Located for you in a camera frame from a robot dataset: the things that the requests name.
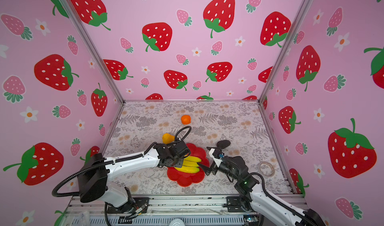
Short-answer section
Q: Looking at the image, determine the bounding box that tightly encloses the dark fake avocado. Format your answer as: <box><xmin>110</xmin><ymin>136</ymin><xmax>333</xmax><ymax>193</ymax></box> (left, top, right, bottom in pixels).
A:
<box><xmin>216</xmin><ymin>140</ymin><xmax>231</xmax><ymax>150</ymax></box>

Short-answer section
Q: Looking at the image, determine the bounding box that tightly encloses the yellow fake pear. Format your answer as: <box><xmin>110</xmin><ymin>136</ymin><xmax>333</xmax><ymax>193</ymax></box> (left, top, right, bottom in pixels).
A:
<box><xmin>162</xmin><ymin>133</ymin><xmax>175</xmax><ymax>145</ymax></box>

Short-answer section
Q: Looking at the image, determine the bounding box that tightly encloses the yellow fake banana bunch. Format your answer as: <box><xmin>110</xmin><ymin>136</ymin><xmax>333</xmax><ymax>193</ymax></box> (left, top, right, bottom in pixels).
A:
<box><xmin>175</xmin><ymin>156</ymin><xmax>202</xmax><ymax>174</ymax></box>

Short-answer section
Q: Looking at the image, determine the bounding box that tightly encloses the orange fake orange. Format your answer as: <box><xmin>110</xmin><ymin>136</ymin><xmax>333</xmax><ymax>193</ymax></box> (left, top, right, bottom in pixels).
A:
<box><xmin>181</xmin><ymin>115</ymin><xmax>192</xmax><ymax>125</ymax></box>

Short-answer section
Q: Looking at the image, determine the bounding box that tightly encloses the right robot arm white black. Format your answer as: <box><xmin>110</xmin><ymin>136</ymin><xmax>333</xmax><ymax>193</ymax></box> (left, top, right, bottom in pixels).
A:
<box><xmin>200</xmin><ymin>147</ymin><xmax>325</xmax><ymax>226</ymax></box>

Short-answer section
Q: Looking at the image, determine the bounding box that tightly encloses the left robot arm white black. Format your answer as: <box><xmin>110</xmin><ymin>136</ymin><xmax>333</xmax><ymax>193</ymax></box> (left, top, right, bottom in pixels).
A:
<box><xmin>52</xmin><ymin>126</ymin><xmax>192</xmax><ymax>211</ymax></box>

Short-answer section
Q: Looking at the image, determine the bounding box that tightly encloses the red flower-shaped fruit bowl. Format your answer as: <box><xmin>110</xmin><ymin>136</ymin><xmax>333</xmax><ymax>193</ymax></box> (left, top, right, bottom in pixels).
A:
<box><xmin>167</xmin><ymin>144</ymin><xmax>209</xmax><ymax>187</ymax></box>

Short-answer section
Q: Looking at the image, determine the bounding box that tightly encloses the floral patterned table mat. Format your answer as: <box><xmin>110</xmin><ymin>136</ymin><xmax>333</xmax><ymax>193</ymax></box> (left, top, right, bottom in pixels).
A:
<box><xmin>105</xmin><ymin>101</ymin><xmax>291</xmax><ymax>195</ymax></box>

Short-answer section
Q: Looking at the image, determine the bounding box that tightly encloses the clear tape roll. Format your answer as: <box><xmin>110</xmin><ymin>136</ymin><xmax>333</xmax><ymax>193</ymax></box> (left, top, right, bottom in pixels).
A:
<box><xmin>258</xmin><ymin>162</ymin><xmax>276</xmax><ymax>177</ymax></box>

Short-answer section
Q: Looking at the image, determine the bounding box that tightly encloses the white round lamp bottom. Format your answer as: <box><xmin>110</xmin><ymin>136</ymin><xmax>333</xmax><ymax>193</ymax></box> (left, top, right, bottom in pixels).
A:
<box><xmin>169</xmin><ymin>219</ymin><xmax>185</xmax><ymax>226</ymax></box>

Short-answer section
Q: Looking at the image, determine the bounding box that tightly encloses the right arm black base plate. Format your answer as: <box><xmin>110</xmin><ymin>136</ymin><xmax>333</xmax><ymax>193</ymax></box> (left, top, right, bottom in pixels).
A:
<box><xmin>223</xmin><ymin>196</ymin><xmax>253</xmax><ymax>213</ymax></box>

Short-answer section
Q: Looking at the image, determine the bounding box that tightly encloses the aluminium rail base frame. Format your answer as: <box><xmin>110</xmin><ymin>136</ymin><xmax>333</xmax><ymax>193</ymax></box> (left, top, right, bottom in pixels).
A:
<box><xmin>56</xmin><ymin>195</ymin><xmax>259</xmax><ymax>226</ymax></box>

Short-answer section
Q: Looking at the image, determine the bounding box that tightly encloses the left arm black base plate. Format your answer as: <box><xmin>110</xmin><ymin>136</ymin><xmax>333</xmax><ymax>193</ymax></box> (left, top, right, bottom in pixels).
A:
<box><xmin>107</xmin><ymin>197</ymin><xmax>150</xmax><ymax>215</ymax></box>

